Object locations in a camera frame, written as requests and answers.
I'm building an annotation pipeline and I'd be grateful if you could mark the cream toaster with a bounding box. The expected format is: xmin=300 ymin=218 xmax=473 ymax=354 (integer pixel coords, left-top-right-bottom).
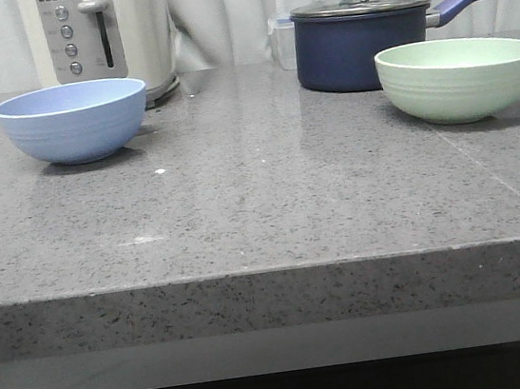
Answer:
xmin=16 ymin=0 xmax=179 ymax=107

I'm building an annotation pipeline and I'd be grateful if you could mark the clear plastic food container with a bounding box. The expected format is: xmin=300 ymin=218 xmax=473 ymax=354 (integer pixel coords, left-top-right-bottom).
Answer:
xmin=267 ymin=12 xmax=297 ymax=71

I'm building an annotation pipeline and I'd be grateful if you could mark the dark blue saucepan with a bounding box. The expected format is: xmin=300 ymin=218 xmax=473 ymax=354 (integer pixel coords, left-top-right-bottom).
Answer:
xmin=291 ymin=0 xmax=480 ymax=92

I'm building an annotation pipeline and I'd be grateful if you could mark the blue bowl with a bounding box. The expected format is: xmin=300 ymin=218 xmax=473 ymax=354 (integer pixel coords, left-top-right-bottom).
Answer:
xmin=0 ymin=78 xmax=146 ymax=165

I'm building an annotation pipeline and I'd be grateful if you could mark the green bowl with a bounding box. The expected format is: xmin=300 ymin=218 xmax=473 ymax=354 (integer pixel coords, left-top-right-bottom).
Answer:
xmin=374 ymin=37 xmax=520 ymax=125

